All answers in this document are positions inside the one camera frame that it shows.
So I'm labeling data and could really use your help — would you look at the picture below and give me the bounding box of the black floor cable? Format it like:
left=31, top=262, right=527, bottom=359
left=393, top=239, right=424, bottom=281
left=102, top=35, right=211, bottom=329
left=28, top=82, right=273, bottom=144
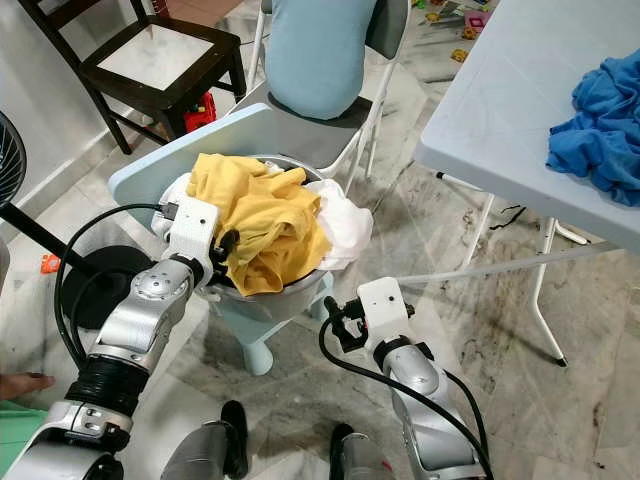
left=493, top=205, right=529, bottom=229

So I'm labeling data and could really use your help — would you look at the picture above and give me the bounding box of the dark wooden chair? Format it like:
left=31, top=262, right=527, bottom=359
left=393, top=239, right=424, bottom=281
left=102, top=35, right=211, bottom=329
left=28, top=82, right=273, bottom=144
left=20, top=0, right=249, bottom=156

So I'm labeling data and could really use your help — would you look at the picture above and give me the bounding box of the grey folding table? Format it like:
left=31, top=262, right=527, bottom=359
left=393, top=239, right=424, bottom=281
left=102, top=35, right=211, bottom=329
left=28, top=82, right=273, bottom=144
left=415, top=0, right=640, bottom=366

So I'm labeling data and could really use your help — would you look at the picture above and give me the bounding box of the robot left leg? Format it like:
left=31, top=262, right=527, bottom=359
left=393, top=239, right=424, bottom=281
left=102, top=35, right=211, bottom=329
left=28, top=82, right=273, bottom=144
left=160, top=400, right=251, bottom=480

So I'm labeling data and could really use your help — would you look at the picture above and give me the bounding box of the yellow garment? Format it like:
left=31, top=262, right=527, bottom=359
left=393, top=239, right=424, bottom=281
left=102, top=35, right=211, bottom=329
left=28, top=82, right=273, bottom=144
left=187, top=153, right=333, bottom=296

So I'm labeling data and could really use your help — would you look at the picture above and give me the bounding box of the white garment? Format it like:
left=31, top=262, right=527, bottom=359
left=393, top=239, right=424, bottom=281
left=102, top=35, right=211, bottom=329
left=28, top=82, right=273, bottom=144
left=165, top=172, right=376, bottom=271

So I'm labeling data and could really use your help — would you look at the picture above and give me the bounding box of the black standing fan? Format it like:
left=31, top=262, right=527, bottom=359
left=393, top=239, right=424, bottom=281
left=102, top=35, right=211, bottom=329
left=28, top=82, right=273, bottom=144
left=0, top=110, right=156, bottom=331

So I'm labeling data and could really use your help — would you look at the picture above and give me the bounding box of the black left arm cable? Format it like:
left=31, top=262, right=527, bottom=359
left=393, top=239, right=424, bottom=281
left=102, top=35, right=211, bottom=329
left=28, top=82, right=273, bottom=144
left=53, top=203, right=176, bottom=371

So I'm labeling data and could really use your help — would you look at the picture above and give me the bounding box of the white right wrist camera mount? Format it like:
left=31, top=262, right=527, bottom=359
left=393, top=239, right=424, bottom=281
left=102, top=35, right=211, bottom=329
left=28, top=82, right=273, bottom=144
left=355, top=277, right=413, bottom=346

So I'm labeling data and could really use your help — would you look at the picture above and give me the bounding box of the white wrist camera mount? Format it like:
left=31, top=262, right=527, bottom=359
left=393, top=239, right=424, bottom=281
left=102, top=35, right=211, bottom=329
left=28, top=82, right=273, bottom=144
left=355, top=277, right=413, bottom=346
left=168, top=198, right=223, bottom=286

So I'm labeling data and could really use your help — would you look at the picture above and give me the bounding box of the light blue cushion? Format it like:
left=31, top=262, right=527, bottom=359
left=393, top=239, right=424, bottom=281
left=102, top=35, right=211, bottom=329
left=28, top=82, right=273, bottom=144
left=265, top=0, right=381, bottom=121

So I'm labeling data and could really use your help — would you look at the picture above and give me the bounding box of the red toy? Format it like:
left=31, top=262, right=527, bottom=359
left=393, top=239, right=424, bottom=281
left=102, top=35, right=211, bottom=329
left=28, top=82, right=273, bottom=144
left=183, top=90, right=219, bottom=134

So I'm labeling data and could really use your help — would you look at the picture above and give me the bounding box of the robot leg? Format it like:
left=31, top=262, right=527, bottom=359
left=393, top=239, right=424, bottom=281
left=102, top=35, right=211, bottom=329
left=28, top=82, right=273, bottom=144
left=328, top=423, right=401, bottom=480
left=160, top=400, right=251, bottom=480

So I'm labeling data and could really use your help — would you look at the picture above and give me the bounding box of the blue shirt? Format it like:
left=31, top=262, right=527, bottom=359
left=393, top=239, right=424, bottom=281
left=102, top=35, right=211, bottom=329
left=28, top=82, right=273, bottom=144
left=547, top=50, right=640, bottom=208

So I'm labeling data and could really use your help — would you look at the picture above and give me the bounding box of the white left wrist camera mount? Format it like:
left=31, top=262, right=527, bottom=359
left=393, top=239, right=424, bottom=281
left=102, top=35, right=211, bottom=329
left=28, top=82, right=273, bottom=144
left=168, top=198, right=223, bottom=286

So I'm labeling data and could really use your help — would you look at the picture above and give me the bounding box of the robot right leg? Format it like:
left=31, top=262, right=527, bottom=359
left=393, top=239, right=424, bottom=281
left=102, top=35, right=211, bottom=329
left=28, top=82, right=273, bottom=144
left=328, top=423, right=401, bottom=480

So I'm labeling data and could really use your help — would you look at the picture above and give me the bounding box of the mint green plastic stool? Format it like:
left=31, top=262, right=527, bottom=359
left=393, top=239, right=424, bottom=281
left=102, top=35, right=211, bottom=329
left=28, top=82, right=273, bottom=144
left=0, top=402, right=41, bottom=476

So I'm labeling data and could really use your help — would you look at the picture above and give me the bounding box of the person leg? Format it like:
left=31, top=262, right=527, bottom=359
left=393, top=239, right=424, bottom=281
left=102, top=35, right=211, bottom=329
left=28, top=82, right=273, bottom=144
left=0, top=373, right=54, bottom=401

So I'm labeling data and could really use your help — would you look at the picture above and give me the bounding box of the grey plastic basin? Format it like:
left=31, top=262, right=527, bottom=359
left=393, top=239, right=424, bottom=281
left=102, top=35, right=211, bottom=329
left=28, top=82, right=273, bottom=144
left=160, top=155, right=336, bottom=301

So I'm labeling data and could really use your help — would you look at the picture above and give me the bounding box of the white grey folding chair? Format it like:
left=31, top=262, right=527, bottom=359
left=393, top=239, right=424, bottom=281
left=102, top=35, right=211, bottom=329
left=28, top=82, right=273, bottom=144
left=230, top=0, right=411, bottom=181

